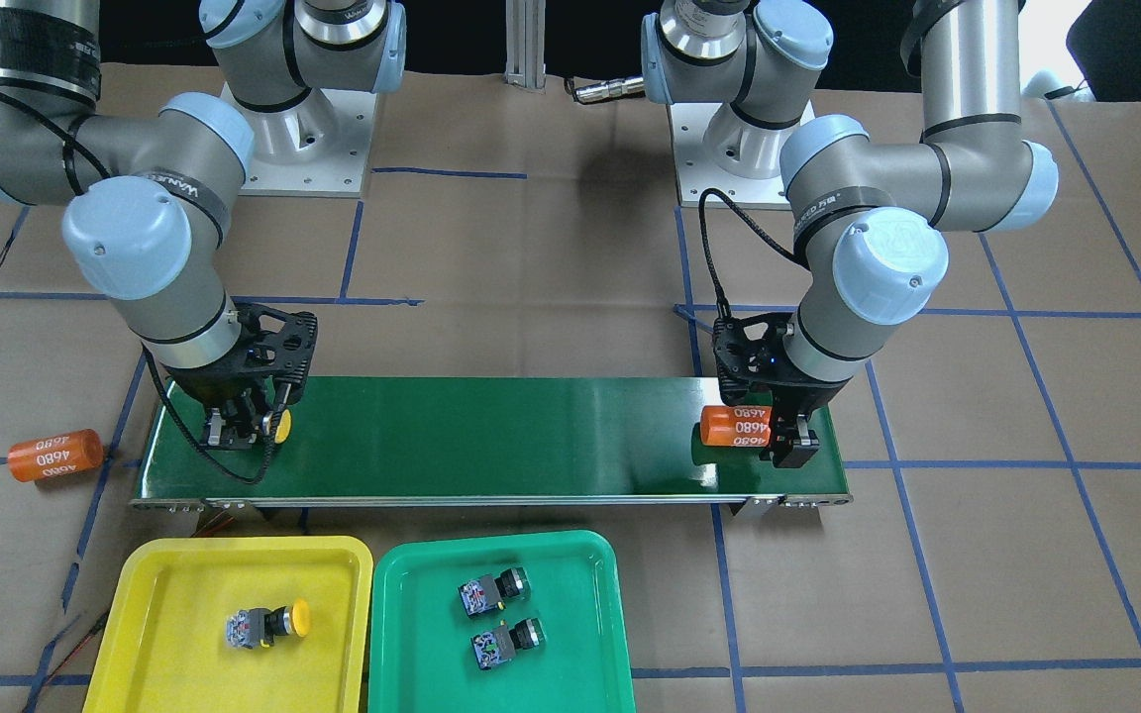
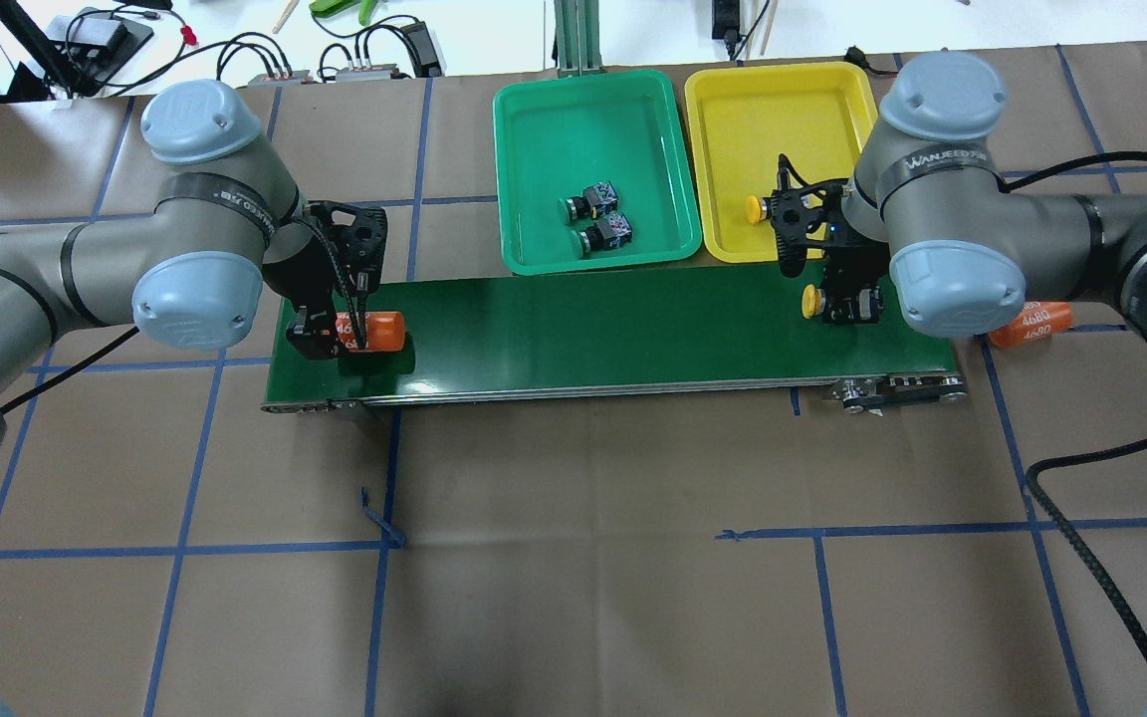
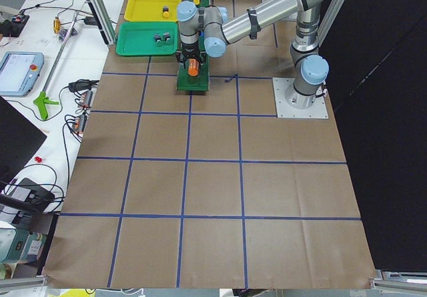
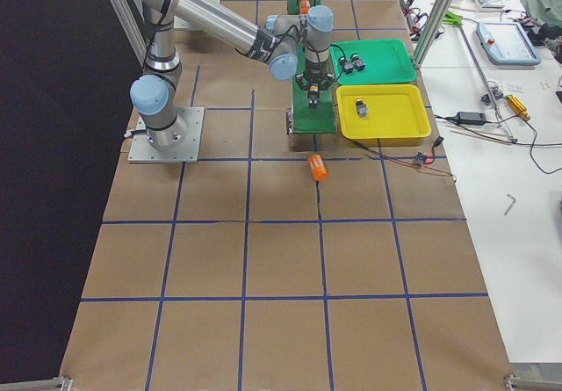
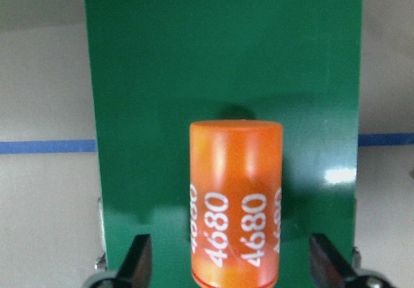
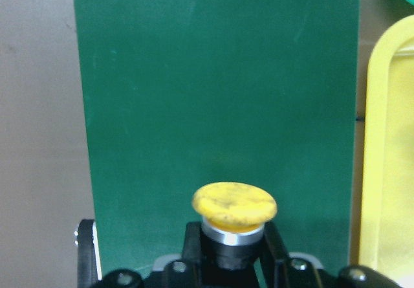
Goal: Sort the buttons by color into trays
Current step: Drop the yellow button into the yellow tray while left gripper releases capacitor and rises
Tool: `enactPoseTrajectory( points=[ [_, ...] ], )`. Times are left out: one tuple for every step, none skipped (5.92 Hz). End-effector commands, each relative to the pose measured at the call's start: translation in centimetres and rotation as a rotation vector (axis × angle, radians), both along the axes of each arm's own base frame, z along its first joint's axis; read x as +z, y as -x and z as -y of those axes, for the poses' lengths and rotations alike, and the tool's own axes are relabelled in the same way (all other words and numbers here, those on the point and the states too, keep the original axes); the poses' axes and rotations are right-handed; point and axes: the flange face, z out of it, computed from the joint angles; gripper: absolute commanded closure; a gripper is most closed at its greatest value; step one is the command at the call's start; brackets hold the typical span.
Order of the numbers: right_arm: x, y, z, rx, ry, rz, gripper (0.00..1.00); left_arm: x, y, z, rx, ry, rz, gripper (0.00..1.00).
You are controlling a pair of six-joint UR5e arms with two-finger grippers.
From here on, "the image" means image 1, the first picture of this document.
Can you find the aluminium frame post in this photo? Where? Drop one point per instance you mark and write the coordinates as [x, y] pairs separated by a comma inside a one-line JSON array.
[[524, 44]]

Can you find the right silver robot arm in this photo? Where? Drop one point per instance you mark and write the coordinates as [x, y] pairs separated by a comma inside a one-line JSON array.
[[148, 201]]

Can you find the green plastic tray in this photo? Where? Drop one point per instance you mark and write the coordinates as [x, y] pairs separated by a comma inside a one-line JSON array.
[[420, 655]]

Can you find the yellow push button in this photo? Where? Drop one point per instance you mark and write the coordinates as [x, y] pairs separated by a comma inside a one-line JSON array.
[[271, 427], [262, 627]]

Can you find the orange cylinder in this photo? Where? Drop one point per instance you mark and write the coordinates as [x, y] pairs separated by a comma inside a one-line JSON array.
[[742, 426], [61, 454]]

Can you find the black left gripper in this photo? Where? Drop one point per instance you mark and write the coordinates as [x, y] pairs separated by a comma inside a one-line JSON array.
[[812, 392]]

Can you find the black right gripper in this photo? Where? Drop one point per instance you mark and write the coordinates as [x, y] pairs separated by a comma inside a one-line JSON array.
[[202, 383]]

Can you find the yellow push button front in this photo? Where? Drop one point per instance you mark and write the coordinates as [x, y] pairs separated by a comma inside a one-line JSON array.
[[271, 427]]

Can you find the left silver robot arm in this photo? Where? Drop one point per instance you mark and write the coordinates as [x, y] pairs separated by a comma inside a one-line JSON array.
[[870, 218]]

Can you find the green conveyor belt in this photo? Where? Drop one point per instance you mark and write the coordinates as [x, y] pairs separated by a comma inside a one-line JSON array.
[[463, 441]]

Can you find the yellow plastic tray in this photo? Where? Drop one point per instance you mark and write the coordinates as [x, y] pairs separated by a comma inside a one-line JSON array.
[[165, 649]]

